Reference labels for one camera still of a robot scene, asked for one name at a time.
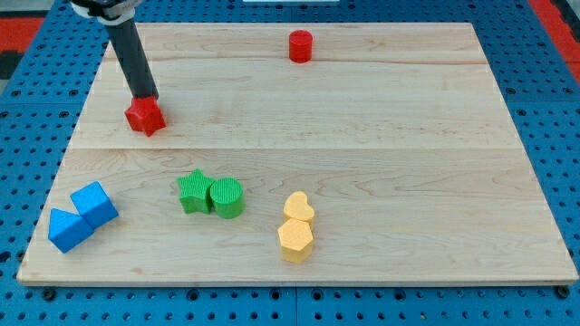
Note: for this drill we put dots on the red star block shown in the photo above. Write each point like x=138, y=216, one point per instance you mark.
x=145, y=115

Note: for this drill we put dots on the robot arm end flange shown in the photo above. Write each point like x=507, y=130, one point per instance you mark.
x=107, y=12

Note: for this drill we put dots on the green star block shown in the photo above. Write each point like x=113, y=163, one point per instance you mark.
x=194, y=194

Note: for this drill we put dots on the blue cube block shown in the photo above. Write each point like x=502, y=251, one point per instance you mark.
x=94, y=205

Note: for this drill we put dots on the wooden board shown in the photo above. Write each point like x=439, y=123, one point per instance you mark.
x=398, y=134

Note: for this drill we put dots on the yellow heart block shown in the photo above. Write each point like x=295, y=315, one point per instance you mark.
x=297, y=207

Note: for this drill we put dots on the green cylinder block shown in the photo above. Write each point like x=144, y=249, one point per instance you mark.
x=227, y=196

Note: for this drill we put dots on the yellow hexagon block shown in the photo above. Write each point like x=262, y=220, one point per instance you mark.
x=296, y=240

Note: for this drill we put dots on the red cylinder block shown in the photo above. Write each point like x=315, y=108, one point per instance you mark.
x=300, y=46

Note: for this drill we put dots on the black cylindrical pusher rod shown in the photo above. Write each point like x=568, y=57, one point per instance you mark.
x=128, y=48

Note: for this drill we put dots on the blue triangular prism block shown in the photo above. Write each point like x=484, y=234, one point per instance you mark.
x=66, y=230

